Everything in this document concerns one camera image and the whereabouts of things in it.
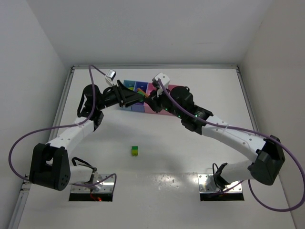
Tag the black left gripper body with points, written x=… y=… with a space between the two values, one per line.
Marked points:
x=121 y=93

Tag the dark blue bin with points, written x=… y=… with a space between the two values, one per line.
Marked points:
x=139 y=106

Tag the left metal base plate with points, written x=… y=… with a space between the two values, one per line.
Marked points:
x=105 y=184

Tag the aluminium frame rail right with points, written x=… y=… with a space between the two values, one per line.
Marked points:
x=247 y=101

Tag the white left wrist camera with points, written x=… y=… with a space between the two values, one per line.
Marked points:
x=109 y=78

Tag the light blue bin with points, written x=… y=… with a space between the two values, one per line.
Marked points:
x=128 y=83

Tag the metal base plate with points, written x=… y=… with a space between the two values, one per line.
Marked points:
x=207 y=185
x=105 y=184

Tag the large pink bin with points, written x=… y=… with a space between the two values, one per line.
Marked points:
x=166 y=112

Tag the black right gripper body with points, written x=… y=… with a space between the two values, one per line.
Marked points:
x=154 y=102

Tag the small pink bin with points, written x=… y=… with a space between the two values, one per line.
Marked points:
x=147 y=108

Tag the green lime lego pair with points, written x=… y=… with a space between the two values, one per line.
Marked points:
x=134 y=151

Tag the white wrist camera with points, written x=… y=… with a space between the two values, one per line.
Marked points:
x=109 y=78
x=160 y=82

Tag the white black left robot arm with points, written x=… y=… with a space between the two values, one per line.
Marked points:
x=50 y=164

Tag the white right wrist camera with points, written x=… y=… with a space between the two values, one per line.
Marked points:
x=160 y=82

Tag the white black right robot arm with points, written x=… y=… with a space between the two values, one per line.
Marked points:
x=264 y=157

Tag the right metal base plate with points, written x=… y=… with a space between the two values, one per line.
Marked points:
x=207 y=185

